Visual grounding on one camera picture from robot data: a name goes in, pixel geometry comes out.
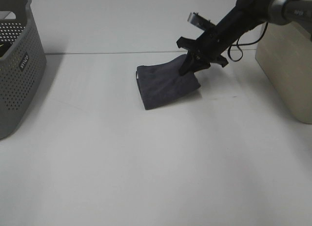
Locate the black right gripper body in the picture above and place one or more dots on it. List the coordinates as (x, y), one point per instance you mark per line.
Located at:
(212, 43)

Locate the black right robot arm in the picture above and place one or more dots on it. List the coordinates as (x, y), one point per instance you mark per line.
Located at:
(278, 12)

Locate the grey perforated plastic basket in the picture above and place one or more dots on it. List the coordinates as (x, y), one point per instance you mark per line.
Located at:
(22, 63)

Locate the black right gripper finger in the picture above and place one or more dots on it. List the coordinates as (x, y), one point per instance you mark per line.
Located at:
(199, 65)
(187, 65)

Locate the beige plastic bin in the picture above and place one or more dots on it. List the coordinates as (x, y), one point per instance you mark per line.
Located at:
(285, 56)

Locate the dark grey towel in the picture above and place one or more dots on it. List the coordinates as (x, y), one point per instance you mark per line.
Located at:
(162, 84)

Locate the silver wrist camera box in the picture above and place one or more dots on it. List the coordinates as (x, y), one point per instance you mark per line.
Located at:
(200, 22)

